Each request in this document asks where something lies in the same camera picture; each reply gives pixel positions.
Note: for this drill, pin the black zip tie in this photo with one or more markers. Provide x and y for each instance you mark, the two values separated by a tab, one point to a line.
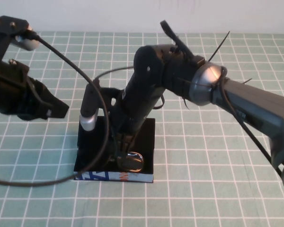
219	47

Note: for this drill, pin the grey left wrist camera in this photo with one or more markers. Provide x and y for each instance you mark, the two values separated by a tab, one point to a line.
28	43

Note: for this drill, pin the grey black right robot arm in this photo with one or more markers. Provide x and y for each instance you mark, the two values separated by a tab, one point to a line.
251	106

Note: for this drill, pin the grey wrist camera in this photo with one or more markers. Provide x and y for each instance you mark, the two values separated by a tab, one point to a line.
28	43
88	106

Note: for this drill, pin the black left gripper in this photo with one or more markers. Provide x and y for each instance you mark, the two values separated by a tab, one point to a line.
7	89

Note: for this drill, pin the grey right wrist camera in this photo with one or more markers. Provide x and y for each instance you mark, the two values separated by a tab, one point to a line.
88	106

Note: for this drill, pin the black framed glasses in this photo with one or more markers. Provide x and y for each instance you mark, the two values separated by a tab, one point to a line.
132	163

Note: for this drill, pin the black right camera bracket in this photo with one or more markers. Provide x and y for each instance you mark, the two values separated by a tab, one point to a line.
106	92

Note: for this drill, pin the black printed glasses case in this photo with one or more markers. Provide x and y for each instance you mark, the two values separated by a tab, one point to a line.
149	142

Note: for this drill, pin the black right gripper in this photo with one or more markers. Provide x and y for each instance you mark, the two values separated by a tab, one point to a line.
132	111

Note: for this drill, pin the black left camera bracket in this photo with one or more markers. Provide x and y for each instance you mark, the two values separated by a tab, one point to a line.
4	23

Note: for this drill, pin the black camera bracket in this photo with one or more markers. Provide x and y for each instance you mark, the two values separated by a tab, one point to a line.
106	92
4	23

